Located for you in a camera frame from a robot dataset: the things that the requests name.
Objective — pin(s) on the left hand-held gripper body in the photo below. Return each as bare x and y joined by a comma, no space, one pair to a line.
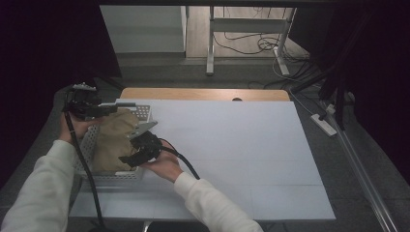
83,103

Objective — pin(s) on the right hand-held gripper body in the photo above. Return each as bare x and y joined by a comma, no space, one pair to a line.
146,141

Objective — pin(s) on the khaki pants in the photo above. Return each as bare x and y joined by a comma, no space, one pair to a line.
112,141

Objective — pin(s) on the white perforated plastic basket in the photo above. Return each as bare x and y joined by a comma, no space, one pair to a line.
87,145

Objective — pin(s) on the person's left hand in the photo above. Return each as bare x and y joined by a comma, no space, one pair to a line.
79,127

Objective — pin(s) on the person's right hand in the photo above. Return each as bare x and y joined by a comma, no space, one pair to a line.
164,166

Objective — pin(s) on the black curtain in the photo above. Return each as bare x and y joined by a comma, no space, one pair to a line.
48,45
380,80

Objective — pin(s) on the wooden table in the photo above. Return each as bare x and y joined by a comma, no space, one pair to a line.
199,94

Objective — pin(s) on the white cabinet panel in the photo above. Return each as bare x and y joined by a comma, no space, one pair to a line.
145,29

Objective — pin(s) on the white table board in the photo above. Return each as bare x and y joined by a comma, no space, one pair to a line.
241,154

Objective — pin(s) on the white power strip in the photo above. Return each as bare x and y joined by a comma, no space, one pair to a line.
323,125

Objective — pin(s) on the black stand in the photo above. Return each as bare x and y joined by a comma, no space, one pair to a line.
338,80

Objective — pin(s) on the white metal desk frame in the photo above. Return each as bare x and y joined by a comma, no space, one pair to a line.
246,25

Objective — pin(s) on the aluminium rail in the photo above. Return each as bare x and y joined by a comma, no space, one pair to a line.
361,174

